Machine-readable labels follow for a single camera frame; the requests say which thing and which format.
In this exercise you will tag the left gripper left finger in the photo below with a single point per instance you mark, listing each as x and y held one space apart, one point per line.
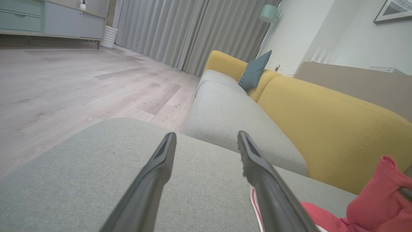
145 193

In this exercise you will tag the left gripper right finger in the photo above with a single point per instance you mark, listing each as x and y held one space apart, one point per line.
273 199

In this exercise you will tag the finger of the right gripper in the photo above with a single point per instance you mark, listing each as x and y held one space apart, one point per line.
407 192

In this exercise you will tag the red white basketball jersey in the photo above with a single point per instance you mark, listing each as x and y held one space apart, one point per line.
376 199

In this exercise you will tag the grey fabric ottoman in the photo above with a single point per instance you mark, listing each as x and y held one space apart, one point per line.
80 180

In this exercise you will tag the grey sofa seat cushion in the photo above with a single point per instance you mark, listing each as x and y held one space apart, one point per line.
238 125
215 79

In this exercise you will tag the yellow sofa back cushion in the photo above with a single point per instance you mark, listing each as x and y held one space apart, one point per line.
338 129
225 62

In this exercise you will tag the white slatted box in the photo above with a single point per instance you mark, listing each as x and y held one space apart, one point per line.
386 70

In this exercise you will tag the blue-grey throw pillow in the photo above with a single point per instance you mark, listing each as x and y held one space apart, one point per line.
254 72

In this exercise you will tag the white finned radiator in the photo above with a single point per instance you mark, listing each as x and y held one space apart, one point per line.
323 55

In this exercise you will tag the white ribbed cylinder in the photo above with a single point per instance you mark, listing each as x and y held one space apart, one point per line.
109 37

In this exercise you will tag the grey curtain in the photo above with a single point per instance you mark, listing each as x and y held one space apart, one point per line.
193 29

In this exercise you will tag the mint shade floor lamp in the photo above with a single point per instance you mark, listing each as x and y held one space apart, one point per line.
268 13

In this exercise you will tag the grey mint cabinet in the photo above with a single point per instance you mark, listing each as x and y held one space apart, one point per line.
48 19

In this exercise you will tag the framed wall picture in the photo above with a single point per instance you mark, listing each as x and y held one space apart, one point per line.
394 11

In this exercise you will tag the small white security camera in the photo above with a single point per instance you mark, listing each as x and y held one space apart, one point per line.
83 4

